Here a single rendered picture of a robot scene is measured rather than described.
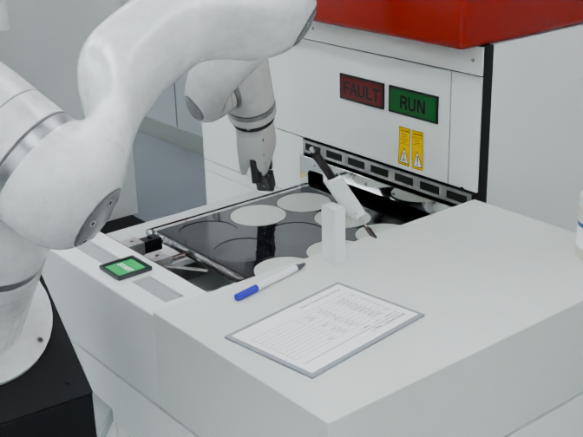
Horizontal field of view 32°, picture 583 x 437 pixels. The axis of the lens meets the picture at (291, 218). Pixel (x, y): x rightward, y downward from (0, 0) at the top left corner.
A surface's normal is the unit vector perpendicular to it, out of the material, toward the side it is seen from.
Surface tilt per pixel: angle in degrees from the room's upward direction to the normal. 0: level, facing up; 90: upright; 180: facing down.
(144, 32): 46
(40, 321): 41
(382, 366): 0
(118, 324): 90
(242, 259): 0
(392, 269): 0
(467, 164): 90
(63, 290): 90
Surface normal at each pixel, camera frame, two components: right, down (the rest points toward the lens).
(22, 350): 0.36, -0.52
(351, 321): -0.03, -0.93
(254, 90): 0.57, 0.55
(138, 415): -0.78, 0.25
